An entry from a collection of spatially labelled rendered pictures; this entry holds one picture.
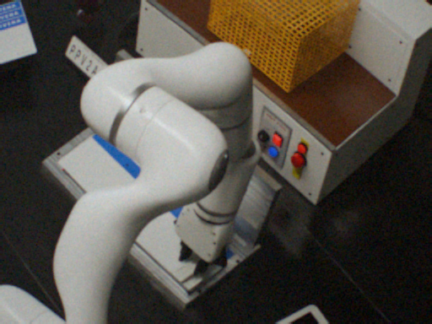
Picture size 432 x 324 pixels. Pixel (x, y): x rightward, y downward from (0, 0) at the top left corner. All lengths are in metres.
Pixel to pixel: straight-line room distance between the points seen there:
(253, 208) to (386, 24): 0.46
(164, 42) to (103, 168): 0.31
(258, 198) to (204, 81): 0.58
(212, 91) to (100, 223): 0.24
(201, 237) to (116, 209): 0.56
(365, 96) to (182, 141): 0.84
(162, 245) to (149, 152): 0.72
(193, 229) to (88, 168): 0.33
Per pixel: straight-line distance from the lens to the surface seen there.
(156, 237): 2.12
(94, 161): 2.22
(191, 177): 1.39
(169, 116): 1.41
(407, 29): 2.09
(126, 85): 1.44
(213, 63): 1.50
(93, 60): 2.35
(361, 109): 2.15
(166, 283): 2.07
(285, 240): 2.17
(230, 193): 1.87
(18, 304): 1.55
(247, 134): 1.69
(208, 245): 1.97
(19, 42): 2.33
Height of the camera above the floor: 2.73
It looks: 54 degrees down
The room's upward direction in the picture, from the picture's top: 10 degrees clockwise
